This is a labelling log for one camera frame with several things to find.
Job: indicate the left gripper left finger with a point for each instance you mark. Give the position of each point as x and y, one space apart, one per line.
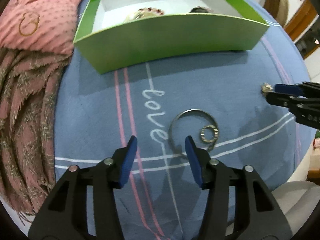
63 215

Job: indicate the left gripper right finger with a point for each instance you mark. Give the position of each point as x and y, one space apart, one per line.
257 213

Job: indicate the gold flower brooch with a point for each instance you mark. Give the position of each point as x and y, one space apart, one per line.
266 88

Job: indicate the silver metal bangle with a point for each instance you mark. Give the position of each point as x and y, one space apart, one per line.
212 125

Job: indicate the pink dotted bear blanket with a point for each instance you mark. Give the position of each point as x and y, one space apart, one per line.
40 25

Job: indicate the pink woven fringed scarf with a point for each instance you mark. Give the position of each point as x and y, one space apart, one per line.
29 85

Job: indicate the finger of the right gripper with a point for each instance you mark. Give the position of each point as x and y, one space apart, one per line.
280 99
293 90

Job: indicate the wooden door frame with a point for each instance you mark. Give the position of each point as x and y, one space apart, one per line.
303 29

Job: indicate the blue striped bed sheet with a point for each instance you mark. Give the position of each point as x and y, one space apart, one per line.
97 114

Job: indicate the cream white wristwatch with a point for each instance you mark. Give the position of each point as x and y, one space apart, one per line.
143 14

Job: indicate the black fitness band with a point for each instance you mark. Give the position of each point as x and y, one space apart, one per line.
200 10

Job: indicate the brown wooden chair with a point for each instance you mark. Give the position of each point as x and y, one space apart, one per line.
278 9

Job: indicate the green cardboard box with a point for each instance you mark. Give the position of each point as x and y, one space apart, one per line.
108 43

